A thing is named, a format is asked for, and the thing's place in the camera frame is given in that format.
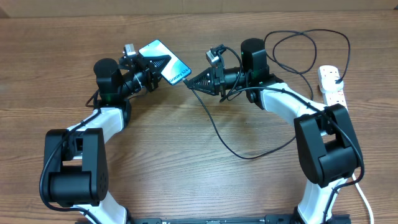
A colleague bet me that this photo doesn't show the smartphone with blue screen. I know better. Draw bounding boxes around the smartphone with blue screen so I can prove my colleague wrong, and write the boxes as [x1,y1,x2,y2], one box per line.
[139,39,192,85]

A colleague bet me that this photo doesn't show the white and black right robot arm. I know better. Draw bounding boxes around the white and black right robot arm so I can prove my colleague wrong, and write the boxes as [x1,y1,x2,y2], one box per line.
[184,38,364,223]

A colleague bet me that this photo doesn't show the white charger plug adapter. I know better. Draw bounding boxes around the white charger plug adapter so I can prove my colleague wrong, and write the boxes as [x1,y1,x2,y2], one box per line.
[319,77,344,93]

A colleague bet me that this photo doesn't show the black USB charger cable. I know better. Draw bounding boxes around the black USB charger cable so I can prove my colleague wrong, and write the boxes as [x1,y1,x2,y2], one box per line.
[182,29,351,161]

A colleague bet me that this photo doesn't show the white power strip cord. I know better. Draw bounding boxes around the white power strip cord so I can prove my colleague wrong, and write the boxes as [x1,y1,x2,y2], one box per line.
[351,172,375,224]

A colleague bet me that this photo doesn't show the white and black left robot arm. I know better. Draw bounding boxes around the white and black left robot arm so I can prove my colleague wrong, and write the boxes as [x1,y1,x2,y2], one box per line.
[39,55,172,223]

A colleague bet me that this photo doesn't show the white power strip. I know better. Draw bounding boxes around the white power strip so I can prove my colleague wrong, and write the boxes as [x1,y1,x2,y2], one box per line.
[318,65,348,108]

